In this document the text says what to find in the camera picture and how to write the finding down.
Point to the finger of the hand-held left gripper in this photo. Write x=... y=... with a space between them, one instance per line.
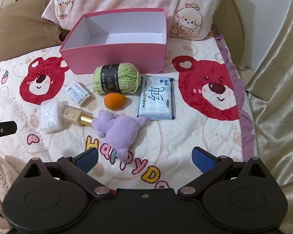
x=8 y=128

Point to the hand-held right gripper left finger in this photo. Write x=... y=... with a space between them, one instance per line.
x=88 y=160

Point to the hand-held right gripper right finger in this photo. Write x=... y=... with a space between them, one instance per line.
x=202 y=160

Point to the purple plush toy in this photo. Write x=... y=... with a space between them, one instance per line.
x=117 y=131

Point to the clear cotton swab box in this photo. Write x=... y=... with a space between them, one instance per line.
x=51 y=115

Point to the beige foundation bottle gold cap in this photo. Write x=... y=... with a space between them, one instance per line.
x=72 y=114

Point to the orange makeup sponge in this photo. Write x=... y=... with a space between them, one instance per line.
x=113 y=101

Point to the small white tissue packet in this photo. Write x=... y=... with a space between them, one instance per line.
x=78 y=93

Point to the blue wet wipes packet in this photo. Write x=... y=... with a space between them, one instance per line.
x=156 y=102

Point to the green yarn ball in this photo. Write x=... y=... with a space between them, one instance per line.
x=127 y=78

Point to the pink cardboard box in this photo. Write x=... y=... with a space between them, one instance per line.
x=112 y=58

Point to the red bear printed blanket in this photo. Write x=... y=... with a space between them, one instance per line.
x=197 y=139

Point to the beige fuzzy blanket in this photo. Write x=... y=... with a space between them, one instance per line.
x=0 y=175

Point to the gold satin cloth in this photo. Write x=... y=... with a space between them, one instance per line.
x=278 y=102

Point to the brown pillow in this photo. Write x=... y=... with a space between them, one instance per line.
x=24 y=26

